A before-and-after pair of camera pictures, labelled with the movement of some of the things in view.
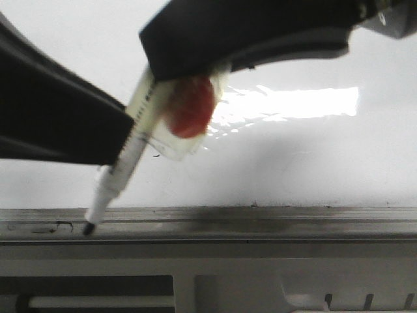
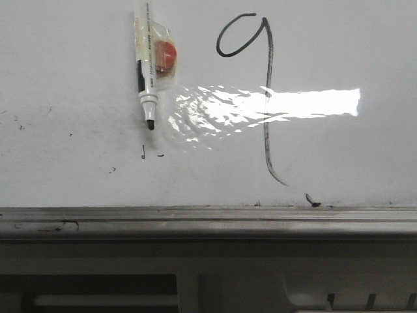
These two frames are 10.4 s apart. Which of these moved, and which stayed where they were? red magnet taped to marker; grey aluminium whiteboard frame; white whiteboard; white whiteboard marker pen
Moved: white whiteboard marker pen; red magnet taped to marker
Stayed: grey aluminium whiteboard frame; white whiteboard
